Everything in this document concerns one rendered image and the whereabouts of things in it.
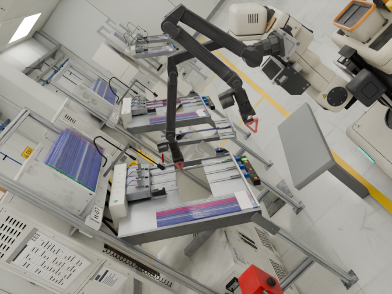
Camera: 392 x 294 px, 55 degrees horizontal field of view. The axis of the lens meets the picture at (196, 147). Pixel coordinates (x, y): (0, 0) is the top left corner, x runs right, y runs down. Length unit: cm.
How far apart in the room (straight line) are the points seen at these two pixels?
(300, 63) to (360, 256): 114
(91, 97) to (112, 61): 346
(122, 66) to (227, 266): 504
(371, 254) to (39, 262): 173
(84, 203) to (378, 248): 158
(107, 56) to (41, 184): 490
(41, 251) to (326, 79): 158
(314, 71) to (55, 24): 839
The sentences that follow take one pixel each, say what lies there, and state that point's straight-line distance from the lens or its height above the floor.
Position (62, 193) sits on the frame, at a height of 152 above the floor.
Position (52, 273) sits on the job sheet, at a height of 134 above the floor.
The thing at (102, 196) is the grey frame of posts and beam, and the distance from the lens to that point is 201.
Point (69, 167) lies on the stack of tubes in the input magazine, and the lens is 199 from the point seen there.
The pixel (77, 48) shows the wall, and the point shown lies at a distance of 985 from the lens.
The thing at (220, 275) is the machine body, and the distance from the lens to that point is 211.
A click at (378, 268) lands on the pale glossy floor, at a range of 231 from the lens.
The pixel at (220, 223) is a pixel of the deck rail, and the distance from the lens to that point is 189.
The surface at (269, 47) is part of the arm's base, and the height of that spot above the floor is 121.
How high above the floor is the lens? 177
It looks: 20 degrees down
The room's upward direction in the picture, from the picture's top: 55 degrees counter-clockwise
